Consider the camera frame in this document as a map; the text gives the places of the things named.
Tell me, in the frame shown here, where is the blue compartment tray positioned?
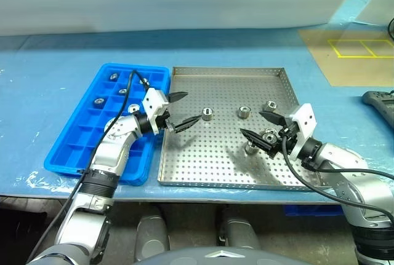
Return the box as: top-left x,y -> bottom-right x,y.
43,63 -> 171,185

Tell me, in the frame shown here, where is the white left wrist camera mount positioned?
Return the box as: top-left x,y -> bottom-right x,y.
142,87 -> 170,133

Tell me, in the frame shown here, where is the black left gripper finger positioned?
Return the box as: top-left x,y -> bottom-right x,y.
167,91 -> 189,104
169,114 -> 203,133

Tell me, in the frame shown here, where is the grey rounded shape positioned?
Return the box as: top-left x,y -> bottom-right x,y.
135,206 -> 171,261
217,208 -> 262,250

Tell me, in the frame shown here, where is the perforated metal tray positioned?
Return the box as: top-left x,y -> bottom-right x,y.
157,66 -> 332,192

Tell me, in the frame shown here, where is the dark grey robot torso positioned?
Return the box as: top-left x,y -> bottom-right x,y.
131,245 -> 308,265

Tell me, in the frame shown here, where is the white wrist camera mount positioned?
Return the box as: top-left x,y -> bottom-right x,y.
142,87 -> 170,133
284,103 -> 318,162

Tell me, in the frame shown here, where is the dark grey handheld controller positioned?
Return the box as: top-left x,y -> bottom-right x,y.
361,90 -> 394,123

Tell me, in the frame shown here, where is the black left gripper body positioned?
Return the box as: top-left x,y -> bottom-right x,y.
155,112 -> 174,133

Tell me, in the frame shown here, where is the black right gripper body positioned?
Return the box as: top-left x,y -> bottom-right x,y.
271,122 -> 301,158

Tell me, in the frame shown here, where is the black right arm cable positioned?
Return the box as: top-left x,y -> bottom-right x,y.
281,134 -> 394,221

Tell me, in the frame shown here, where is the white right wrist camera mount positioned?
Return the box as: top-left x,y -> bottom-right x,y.
284,103 -> 318,162

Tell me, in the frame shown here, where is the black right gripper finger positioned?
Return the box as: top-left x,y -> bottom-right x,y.
239,128 -> 277,156
258,110 -> 287,128

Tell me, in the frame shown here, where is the brown mat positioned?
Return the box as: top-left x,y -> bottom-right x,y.
297,28 -> 394,87

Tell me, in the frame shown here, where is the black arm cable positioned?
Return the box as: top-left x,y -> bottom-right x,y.
281,134 -> 394,221
26,69 -> 151,264

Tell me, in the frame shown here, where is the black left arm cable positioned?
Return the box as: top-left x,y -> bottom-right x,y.
26,69 -> 151,264

